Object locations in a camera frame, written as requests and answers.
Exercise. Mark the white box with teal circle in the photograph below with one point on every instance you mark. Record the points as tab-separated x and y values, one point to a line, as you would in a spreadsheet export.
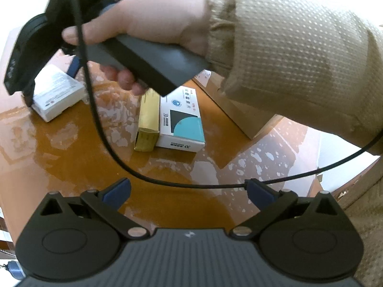
182	125

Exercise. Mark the white box with small text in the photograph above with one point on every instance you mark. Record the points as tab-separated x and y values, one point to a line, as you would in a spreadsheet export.
56	86

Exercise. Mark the long gold box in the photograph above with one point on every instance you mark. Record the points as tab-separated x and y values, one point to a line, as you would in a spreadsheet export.
148	116

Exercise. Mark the cardboard box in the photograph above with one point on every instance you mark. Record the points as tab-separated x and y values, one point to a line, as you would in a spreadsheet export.
239	110

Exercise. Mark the brown wooden desktop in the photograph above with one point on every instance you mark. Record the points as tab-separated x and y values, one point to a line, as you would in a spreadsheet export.
74	161

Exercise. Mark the person's right forearm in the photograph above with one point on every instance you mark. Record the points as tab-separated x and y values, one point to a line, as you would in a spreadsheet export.
284	50

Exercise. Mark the person's right hand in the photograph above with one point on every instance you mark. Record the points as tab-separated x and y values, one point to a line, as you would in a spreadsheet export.
164	18

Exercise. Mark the person's beige clothing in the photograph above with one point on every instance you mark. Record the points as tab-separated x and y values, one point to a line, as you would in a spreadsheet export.
368	230

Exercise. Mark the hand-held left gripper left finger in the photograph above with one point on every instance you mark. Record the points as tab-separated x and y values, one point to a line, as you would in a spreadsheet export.
118	192

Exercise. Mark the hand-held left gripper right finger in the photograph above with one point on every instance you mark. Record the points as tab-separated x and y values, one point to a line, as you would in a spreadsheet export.
260	197

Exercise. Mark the blue grey hanging pouch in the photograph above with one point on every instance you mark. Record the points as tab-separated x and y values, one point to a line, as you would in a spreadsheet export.
15	270

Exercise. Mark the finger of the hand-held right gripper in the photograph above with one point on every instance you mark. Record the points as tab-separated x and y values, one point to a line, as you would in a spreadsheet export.
30	94
73	67

